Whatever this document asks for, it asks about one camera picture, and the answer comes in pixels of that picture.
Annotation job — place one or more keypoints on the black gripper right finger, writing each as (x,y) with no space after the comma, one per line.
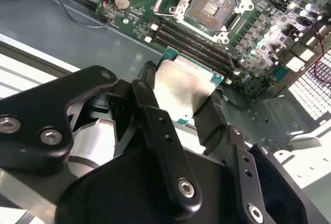
(209,125)

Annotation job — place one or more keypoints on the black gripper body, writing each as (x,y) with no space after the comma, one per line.
(129,187)

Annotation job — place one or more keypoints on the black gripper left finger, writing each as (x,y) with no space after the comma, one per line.
(38,110)

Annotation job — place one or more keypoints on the silver CPU chip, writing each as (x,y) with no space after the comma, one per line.
(181,87)

